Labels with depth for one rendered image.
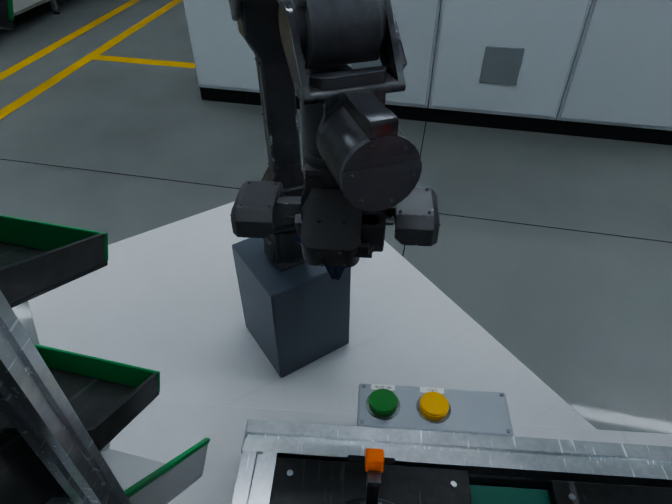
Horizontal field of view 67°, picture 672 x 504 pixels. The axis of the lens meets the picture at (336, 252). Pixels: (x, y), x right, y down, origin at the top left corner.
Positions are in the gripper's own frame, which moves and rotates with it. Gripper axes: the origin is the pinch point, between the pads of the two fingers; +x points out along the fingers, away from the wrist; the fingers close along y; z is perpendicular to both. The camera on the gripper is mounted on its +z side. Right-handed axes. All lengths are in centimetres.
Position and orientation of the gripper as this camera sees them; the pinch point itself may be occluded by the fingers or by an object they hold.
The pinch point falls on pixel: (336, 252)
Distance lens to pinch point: 51.1
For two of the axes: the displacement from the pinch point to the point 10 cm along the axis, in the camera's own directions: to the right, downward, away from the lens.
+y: 10.0, 0.5, -0.6
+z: -0.8, 6.5, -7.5
